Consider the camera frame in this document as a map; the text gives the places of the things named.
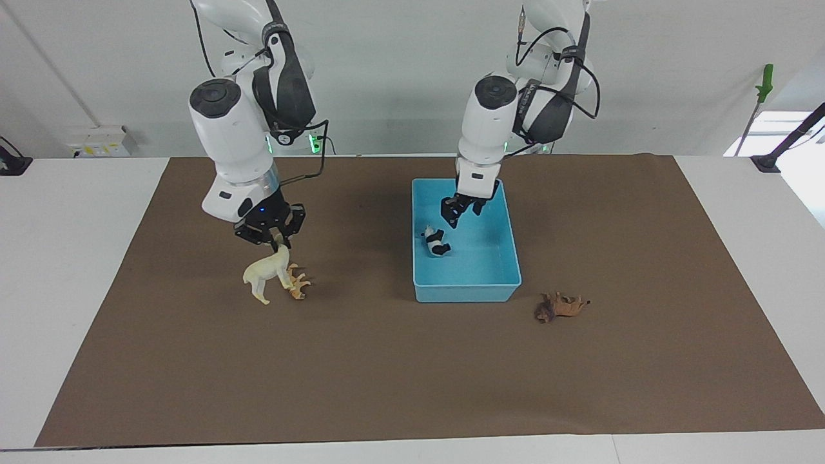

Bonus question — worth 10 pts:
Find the black and white panda toy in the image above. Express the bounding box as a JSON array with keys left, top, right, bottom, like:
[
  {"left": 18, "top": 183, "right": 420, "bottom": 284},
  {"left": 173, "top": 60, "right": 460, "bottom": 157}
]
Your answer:
[{"left": 422, "top": 225, "right": 452, "bottom": 258}]

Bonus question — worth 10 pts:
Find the cream white animal toy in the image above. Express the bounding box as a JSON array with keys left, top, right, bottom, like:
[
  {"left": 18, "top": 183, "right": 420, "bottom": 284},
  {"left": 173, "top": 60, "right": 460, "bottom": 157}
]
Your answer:
[{"left": 242, "top": 245, "right": 296, "bottom": 305}]

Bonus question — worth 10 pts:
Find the orange striped tiger toy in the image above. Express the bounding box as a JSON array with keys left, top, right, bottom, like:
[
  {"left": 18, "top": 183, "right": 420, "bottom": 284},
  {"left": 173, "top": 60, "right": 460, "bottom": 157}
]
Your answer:
[{"left": 286, "top": 263, "right": 312, "bottom": 300}]

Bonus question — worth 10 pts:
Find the brown lion toy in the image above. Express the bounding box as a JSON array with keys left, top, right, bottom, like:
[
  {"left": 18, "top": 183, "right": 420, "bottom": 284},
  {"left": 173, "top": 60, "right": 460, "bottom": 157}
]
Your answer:
[{"left": 534, "top": 291, "right": 591, "bottom": 324}]

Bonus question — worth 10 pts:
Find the light blue storage box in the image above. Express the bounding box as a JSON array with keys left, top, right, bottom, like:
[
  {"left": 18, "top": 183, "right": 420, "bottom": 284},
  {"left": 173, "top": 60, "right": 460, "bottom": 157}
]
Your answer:
[{"left": 411, "top": 179, "right": 523, "bottom": 304}]

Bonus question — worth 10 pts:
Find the brown table mat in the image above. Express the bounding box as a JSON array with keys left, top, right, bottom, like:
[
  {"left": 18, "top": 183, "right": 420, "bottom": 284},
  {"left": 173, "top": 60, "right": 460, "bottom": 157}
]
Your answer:
[{"left": 34, "top": 153, "right": 825, "bottom": 448}]

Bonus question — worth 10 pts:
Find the black table clamp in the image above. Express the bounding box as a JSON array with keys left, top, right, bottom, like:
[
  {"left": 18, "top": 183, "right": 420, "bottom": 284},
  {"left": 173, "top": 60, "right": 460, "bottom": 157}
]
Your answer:
[{"left": 0, "top": 136, "right": 34, "bottom": 177}]

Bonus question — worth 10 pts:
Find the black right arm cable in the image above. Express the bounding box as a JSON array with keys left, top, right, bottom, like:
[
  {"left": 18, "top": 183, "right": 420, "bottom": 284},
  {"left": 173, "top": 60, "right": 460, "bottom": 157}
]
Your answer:
[{"left": 189, "top": 0, "right": 331, "bottom": 188}]

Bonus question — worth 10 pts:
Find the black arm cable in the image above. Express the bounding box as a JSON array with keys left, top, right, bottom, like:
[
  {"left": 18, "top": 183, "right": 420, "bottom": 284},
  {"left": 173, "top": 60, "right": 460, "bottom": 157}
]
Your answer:
[
  {"left": 514, "top": 5, "right": 601, "bottom": 157},
  {"left": 189, "top": 0, "right": 331, "bottom": 188}
]

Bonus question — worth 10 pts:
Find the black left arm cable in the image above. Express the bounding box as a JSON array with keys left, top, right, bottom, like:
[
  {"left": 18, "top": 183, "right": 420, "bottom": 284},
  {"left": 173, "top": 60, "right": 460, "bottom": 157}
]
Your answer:
[{"left": 514, "top": 5, "right": 601, "bottom": 157}]

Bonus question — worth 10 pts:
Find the white wall outlet box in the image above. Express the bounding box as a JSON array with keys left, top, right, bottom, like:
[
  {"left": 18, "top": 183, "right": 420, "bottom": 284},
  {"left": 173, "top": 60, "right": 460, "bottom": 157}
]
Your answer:
[{"left": 67, "top": 125, "right": 131, "bottom": 158}]

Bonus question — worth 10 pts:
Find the green handled tool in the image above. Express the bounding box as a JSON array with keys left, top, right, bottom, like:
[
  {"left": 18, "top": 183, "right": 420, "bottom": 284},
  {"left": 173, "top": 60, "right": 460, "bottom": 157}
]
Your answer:
[{"left": 737, "top": 63, "right": 775, "bottom": 157}]

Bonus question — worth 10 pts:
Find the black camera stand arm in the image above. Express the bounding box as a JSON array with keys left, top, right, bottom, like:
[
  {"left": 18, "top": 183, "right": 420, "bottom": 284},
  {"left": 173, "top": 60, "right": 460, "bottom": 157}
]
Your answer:
[{"left": 750, "top": 102, "right": 825, "bottom": 174}]

